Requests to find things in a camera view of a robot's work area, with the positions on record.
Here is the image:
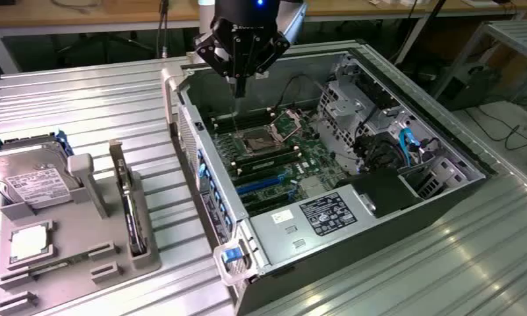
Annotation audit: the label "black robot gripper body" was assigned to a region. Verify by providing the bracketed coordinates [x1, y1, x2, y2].
[209, 0, 281, 78]

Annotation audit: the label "graphics card with metal bracket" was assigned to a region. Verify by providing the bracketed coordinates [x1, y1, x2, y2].
[108, 140, 150, 257]

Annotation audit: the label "black tripod base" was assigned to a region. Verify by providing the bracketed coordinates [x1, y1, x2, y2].
[54, 31, 157, 62]

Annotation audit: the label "metal socket cover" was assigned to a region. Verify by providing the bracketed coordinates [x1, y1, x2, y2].
[268, 109, 312, 140]

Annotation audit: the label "wooden desk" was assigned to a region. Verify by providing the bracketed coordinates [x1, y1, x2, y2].
[0, 0, 202, 75]
[304, 0, 527, 24]

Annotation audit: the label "silver disk bay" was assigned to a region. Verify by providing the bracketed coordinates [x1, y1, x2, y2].
[314, 78, 379, 174]

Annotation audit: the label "CPU socket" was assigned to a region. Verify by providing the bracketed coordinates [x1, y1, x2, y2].
[240, 129, 284, 156]

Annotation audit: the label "black RAM slot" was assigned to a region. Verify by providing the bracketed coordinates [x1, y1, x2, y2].
[234, 153, 298, 167]
[232, 150, 296, 163]

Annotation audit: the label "installed green RAM stick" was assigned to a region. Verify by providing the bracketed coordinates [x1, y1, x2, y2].
[236, 155, 301, 174]

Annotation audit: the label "green motherboard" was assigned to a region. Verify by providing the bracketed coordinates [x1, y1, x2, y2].
[209, 103, 351, 215]

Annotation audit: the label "long black expansion slot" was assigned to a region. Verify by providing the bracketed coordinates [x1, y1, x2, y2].
[240, 190, 290, 207]
[230, 169, 278, 184]

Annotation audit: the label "blue expansion slot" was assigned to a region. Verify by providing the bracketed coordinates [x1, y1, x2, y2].
[234, 176, 281, 196]

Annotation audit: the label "black box under desk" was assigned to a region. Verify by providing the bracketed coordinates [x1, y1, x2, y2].
[439, 62, 492, 111]

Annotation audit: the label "black plastic cover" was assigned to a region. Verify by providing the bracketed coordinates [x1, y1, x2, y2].
[333, 164, 423, 220]

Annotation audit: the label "metal slat side table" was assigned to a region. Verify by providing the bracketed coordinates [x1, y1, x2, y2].
[429, 21, 527, 99]

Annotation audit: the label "hard disk with blue carrier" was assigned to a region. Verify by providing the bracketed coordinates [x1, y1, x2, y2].
[0, 130, 88, 211]

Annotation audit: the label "silver power supply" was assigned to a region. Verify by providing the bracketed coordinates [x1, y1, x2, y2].
[245, 184, 381, 268]

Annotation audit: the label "open black PC case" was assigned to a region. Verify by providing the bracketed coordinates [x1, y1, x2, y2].
[160, 39, 500, 315]

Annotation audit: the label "grey parts rack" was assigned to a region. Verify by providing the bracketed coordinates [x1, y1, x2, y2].
[0, 153, 161, 315]

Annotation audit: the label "silver CPU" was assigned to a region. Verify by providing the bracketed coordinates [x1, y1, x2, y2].
[10, 225, 54, 261]

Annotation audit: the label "loose green RAM stick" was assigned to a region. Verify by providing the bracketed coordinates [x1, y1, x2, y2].
[23, 253, 96, 276]

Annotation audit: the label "hanging black cable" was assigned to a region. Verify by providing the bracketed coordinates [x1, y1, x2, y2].
[156, 0, 170, 60]

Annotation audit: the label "thin black wire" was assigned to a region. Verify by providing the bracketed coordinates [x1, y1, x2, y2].
[276, 75, 331, 111]

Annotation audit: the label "white cable on desk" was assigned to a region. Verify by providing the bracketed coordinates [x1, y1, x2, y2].
[50, 0, 102, 14]

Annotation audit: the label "black wire bundle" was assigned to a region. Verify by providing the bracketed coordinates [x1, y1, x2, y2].
[353, 130, 403, 171]

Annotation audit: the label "blue disk wire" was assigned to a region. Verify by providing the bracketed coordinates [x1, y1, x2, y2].
[396, 126, 417, 169]

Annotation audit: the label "black floor cables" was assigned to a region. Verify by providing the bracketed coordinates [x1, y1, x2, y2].
[464, 92, 527, 165]

